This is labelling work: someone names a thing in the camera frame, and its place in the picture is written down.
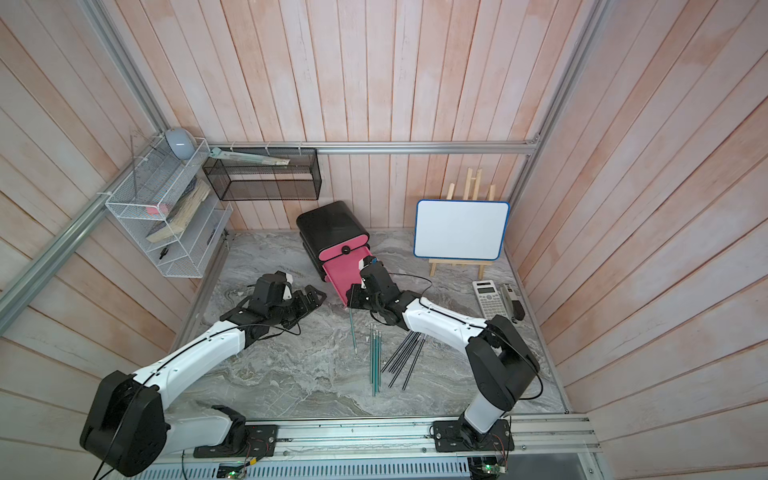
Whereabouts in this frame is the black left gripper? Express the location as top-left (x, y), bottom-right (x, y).
top-left (268, 285), bottom-right (328, 329)

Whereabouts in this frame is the single green pencil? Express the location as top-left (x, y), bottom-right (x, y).
top-left (348, 307), bottom-right (358, 354)

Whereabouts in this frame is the black drawer cabinet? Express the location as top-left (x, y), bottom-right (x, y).
top-left (296, 201), bottom-right (370, 281)

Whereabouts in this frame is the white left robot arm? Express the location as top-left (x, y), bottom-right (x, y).
top-left (79, 271), bottom-right (327, 477)

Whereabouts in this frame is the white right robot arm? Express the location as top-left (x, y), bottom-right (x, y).
top-left (347, 256), bottom-right (540, 437)

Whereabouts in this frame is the green pencil bundle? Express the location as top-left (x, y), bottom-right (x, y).
top-left (369, 326), bottom-right (381, 396)

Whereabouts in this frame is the black pencil bundle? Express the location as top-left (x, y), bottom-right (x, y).
top-left (380, 332), bottom-right (425, 388)

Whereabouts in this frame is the white calculator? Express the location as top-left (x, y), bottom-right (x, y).
top-left (472, 280), bottom-right (509, 320)

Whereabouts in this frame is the wooden easel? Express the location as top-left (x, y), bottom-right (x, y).
top-left (428, 168), bottom-right (492, 280)

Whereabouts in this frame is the book on shelf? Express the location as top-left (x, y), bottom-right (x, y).
top-left (146, 177), bottom-right (210, 243)

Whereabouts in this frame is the black stapler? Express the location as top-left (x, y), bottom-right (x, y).
top-left (501, 283), bottom-right (526, 323)

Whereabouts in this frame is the paper on black basket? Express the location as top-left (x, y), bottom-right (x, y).
top-left (209, 147), bottom-right (290, 167)

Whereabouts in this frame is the grey computer mouse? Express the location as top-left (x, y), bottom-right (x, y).
top-left (165, 128), bottom-right (197, 162)

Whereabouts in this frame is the white board with blue frame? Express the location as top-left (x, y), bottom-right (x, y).
top-left (413, 199), bottom-right (510, 261)

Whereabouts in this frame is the black wire mesh basket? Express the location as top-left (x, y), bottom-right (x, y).
top-left (203, 147), bottom-right (322, 201)

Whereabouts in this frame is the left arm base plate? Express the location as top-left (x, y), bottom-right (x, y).
top-left (193, 424), bottom-right (279, 460)

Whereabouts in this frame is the white wire mesh shelf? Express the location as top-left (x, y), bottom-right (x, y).
top-left (106, 135), bottom-right (233, 279)

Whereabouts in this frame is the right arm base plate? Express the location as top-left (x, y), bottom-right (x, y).
top-left (430, 417), bottom-right (514, 453)

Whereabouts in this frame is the aluminium frame rail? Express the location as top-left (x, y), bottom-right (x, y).
top-left (1, 1), bottom-right (615, 333)

